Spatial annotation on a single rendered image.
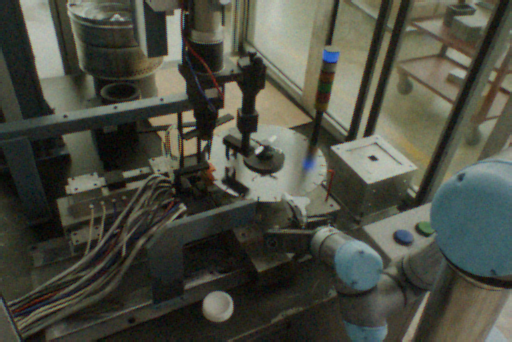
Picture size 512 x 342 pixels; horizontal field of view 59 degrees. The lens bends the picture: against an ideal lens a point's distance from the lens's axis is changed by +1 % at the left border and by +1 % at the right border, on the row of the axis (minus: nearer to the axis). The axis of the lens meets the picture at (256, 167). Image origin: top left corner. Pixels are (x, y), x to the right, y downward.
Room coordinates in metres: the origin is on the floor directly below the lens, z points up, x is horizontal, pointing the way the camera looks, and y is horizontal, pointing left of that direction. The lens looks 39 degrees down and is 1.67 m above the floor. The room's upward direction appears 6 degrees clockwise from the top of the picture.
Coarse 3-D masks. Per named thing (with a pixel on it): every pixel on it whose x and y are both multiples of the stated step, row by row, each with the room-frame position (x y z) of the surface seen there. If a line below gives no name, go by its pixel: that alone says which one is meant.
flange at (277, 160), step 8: (256, 144) 0.98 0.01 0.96; (272, 152) 0.93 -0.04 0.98; (248, 160) 0.91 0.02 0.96; (256, 160) 0.91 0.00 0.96; (264, 160) 0.91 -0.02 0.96; (272, 160) 0.91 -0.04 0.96; (280, 160) 0.92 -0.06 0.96; (256, 168) 0.88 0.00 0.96; (264, 168) 0.88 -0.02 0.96; (272, 168) 0.88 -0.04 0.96
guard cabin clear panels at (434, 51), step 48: (288, 0) 1.77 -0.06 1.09; (432, 0) 1.19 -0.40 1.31; (480, 0) 1.07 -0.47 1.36; (48, 48) 1.65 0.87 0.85; (288, 48) 1.73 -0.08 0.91; (384, 48) 1.29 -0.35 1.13; (432, 48) 1.14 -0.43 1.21; (336, 96) 1.43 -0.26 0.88; (384, 96) 1.24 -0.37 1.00; (432, 96) 1.10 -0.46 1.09; (432, 144) 1.05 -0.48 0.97; (480, 144) 0.94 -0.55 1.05
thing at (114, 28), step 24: (72, 0) 1.51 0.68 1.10; (96, 0) 1.58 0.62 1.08; (120, 0) 1.62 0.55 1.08; (72, 24) 1.41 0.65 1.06; (96, 24) 1.36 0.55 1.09; (120, 24) 1.37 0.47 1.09; (96, 48) 1.36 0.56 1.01; (120, 48) 1.37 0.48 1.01; (96, 72) 1.36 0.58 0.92; (120, 72) 1.36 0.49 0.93; (144, 72) 1.40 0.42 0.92; (96, 96) 1.43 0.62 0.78; (144, 96) 1.44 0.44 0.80
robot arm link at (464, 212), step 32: (448, 192) 0.39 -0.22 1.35; (480, 192) 0.37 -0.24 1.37; (448, 224) 0.37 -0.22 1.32; (480, 224) 0.35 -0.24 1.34; (448, 256) 0.35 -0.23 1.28; (480, 256) 0.33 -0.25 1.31; (448, 288) 0.37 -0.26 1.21; (480, 288) 0.35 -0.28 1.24; (448, 320) 0.35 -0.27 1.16; (480, 320) 0.34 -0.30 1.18
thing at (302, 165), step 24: (216, 144) 0.98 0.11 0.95; (288, 144) 1.01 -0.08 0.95; (312, 144) 1.02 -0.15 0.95; (216, 168) 0.87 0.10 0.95; (240, 168) 0.88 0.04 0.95; (288, 168) 0.90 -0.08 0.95; (312, 168) 0.91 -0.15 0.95; (240, 192) 0.79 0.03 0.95; (264, 192) 0.80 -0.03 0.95; (288, 192) 0.81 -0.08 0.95
